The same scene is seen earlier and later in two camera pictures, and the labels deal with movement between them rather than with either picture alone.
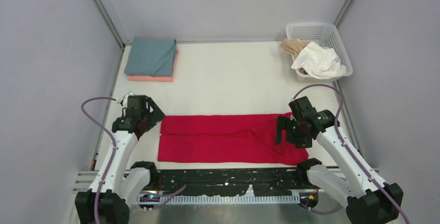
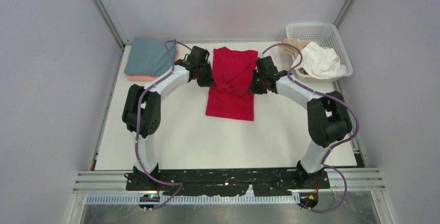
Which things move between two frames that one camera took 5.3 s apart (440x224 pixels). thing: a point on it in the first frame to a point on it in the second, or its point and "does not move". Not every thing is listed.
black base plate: (261, 182) does not move
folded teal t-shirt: (151, 56) does not move
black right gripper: (284, 123) to (252, 88)
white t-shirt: (319, 62) does not move
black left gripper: (155, 115) to (210, 82)
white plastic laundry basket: (327, 35) does not move
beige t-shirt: (292, 46) does not move
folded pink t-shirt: (140, 78) does not move
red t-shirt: (227, 139) to (232, 71)
